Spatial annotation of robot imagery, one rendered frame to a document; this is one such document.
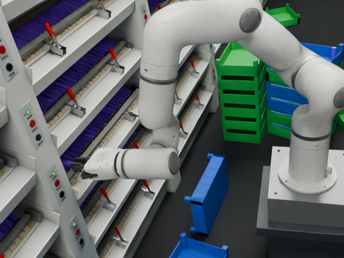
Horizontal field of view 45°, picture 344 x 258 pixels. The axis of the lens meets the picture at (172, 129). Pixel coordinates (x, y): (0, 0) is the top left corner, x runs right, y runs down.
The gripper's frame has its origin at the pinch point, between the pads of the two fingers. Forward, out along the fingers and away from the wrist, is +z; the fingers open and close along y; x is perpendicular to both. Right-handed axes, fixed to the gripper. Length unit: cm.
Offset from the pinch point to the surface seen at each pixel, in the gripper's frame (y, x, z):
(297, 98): -103, 44, -44
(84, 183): -0.4, 7.9, 2.6
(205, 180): -44, 45, -14
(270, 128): -108, 64, -26
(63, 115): -5.3, -14.1, 2.2
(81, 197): 4.1, 9.7, 1.7
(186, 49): -97, 8, 2
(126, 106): -39.0, 3.6, 5.2
